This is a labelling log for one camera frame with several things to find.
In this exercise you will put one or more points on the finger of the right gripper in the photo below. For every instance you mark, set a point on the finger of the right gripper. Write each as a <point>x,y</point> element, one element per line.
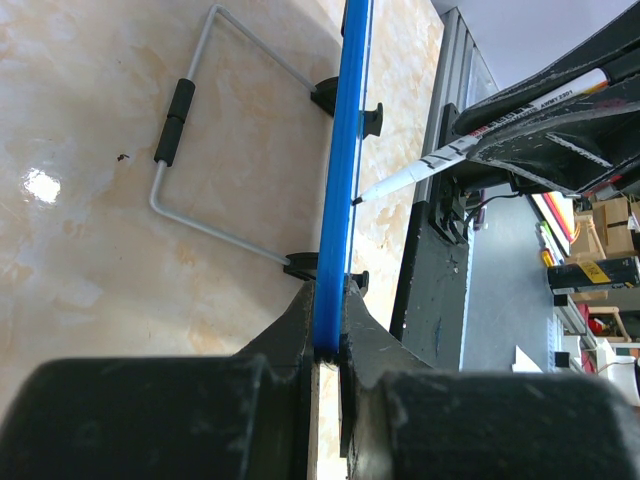
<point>614,50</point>
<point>577,147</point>

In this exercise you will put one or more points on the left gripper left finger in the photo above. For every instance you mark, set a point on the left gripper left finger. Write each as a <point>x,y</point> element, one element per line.
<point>250,415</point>

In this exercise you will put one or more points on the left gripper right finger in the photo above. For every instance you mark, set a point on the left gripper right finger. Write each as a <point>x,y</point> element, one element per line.
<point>402,419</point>

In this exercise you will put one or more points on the black white marker pen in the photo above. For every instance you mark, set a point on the black white marker pen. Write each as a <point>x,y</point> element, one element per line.
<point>457,150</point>

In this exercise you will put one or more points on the blue framed whiteboard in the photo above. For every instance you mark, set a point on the blue framed whiteboard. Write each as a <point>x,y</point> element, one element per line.
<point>352,123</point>

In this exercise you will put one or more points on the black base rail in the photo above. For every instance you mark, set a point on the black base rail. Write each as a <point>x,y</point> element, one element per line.
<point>429,310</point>

